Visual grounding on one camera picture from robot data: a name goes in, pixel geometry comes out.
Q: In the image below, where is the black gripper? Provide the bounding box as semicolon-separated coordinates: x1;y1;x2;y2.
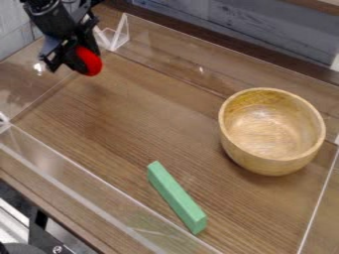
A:
21;0;100;74

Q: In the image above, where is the red plush strawberry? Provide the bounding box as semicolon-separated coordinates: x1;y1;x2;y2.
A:
76;46;102;76

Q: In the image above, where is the wooden bowl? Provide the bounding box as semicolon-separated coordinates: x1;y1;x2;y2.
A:
218;87;325;177

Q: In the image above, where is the green rectangular block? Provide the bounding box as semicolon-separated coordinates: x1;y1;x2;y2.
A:
146;161;208;235

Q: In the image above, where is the clear acrylic corner bracket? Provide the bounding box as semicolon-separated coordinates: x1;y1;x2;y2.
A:
93;13;129;52

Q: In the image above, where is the clear acrylic front wall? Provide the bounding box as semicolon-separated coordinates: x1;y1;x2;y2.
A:
0;113;221;254

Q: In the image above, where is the black metal table frame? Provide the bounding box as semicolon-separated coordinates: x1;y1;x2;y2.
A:
28;208;76;254

